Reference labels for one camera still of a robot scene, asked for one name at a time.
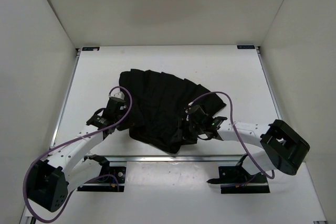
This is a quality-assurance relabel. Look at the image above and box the right dark corner label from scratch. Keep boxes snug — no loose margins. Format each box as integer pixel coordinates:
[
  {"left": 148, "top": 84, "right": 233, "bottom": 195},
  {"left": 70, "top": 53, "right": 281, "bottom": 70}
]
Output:
[{"left": 237, "top": 45, "right": 255, "bottom": 50}]

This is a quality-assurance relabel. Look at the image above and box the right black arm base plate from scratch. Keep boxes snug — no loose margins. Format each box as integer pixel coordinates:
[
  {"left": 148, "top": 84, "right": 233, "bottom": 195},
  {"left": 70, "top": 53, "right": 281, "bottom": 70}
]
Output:
[{"left": 207, "top": 166, "right": 270, "bottom": 194}]

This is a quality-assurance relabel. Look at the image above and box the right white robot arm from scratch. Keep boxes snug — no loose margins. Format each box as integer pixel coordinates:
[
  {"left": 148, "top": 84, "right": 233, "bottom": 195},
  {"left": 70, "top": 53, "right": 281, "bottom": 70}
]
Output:
[{"left": 182, "top": 105, "right": 310, "bottom": 182}]

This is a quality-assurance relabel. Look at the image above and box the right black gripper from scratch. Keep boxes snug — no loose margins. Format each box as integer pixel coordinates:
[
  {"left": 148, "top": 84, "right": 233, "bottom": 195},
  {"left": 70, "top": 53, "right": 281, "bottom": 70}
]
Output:
[{"left": 171, "top": 118, "right": 204, "bottom": 146}]

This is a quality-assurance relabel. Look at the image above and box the left dark corner label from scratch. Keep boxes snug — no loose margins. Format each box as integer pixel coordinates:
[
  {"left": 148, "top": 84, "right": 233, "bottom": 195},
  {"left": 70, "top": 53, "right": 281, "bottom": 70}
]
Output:
[{"left": 81, "top": 47, "right": 100, "bottom": 51}]

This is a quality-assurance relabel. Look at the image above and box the black pleated skirt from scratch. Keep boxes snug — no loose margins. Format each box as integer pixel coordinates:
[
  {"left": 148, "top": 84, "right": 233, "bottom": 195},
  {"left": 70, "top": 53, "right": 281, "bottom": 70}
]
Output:
[{"left": 118, "top": 69, "right": 226, "bottom": 154}]

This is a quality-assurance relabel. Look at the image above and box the aluminium table front rail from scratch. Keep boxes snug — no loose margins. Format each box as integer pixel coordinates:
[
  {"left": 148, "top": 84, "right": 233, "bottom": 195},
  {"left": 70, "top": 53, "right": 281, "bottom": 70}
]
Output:
[{"left": 49, "top": 155, "right": 247, "bottom": 163}]

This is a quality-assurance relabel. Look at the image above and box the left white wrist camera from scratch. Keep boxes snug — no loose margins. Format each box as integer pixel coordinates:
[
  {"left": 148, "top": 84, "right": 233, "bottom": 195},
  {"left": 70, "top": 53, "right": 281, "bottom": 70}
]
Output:
[{"left": 109, "top": 91, "right": 125, "bottom": 100}]

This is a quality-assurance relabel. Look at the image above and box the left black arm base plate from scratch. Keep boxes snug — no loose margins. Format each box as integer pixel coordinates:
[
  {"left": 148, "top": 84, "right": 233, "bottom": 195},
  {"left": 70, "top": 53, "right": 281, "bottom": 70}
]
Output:
[{"left": 77, "top": 161, "right": 127, "bottom": 193}]

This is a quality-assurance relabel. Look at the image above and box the dark corner label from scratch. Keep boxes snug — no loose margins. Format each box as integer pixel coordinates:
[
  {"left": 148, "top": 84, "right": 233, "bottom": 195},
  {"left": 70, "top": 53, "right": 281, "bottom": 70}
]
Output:
[
  {"left": 81, "top": 47, "right": 100, "bottom": 51},
  {"left": 237, "top": 45, "right": 255, "bottom": 50}
]

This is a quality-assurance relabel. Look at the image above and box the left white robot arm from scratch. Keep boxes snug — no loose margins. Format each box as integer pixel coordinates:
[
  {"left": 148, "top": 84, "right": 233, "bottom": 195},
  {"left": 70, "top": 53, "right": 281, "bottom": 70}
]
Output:
[{"left": 23, "top": 97, "right": 132, "bottom": 212}]

